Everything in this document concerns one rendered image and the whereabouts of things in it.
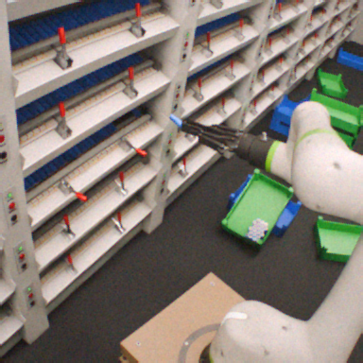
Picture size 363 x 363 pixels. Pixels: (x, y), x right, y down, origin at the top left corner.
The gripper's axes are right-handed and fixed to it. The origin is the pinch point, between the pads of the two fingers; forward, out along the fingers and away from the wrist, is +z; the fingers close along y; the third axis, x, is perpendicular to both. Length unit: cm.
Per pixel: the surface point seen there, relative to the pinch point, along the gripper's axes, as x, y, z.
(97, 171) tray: 8.1, 25.5, 16.8
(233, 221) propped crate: 63, -36, -1
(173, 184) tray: 46, -24, 24
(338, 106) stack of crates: 33, -123, -19
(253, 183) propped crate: 53, -54, 0
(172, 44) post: -22.8, -6.5, 12.7
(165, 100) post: -2.6, -6.6, 15.2
